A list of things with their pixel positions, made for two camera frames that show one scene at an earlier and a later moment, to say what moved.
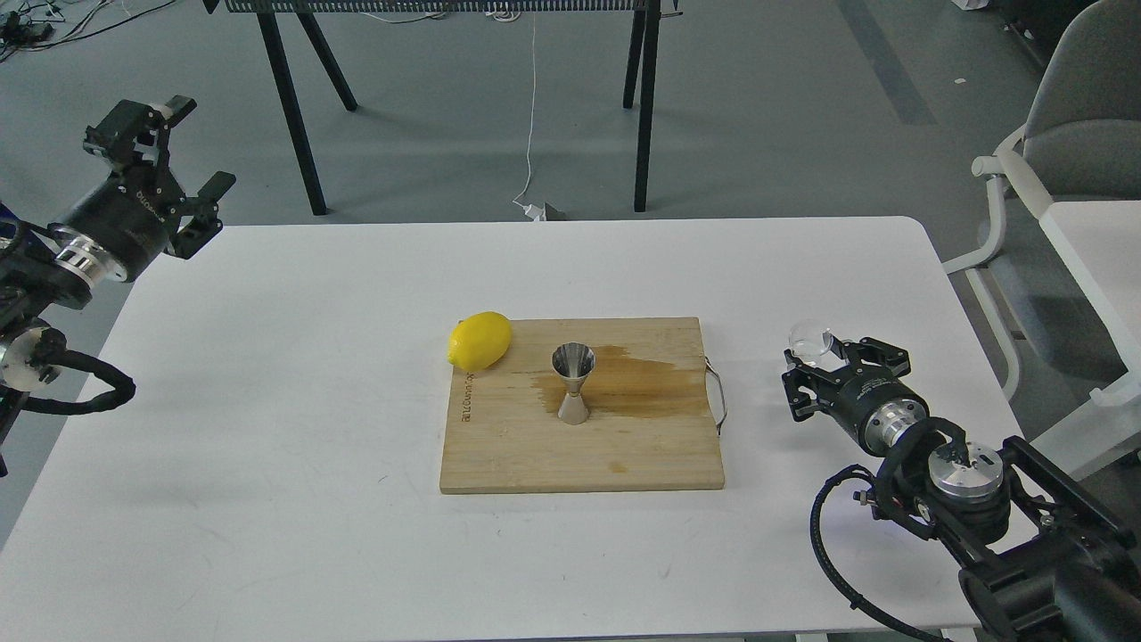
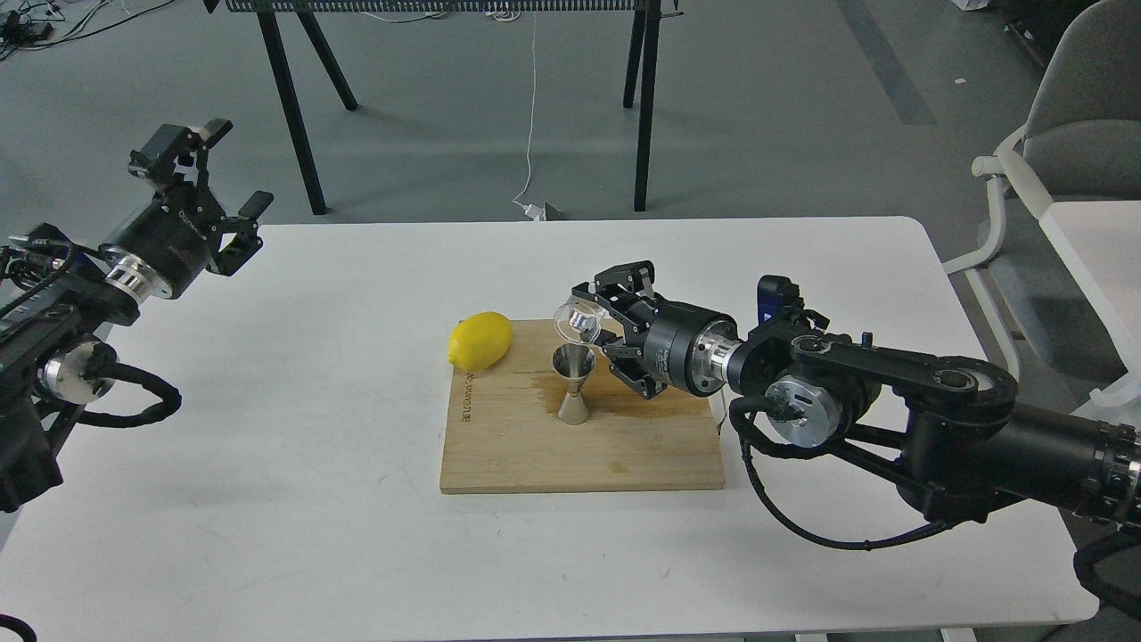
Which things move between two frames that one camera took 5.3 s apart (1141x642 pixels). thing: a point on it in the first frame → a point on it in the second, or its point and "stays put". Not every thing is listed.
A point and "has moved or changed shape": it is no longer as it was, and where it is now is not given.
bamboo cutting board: [654, 406] stays put
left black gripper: [127, 221] → [161, 249]
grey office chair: [1081, 142] stays put
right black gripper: [877, 408] → [684, 346]
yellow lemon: [480, 341] stays put
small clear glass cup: [809, 341] has moved or changed shape
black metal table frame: [644, 39] stays put
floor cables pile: [28, 25] stays put
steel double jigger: [573, 360] stays put
